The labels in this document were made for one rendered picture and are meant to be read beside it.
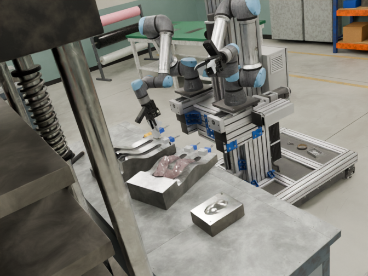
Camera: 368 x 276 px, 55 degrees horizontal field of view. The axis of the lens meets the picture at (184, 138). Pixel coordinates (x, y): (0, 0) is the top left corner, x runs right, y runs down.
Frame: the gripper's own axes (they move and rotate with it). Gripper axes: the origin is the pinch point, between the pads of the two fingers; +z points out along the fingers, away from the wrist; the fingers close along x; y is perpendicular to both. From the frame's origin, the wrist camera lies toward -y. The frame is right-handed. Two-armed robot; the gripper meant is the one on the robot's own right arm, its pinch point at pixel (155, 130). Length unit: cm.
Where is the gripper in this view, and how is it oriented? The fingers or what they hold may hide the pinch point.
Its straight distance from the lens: 237.1
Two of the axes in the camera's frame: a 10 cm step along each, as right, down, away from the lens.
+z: 3.7, 8.5, 3.9
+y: 7.6, -5.1, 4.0
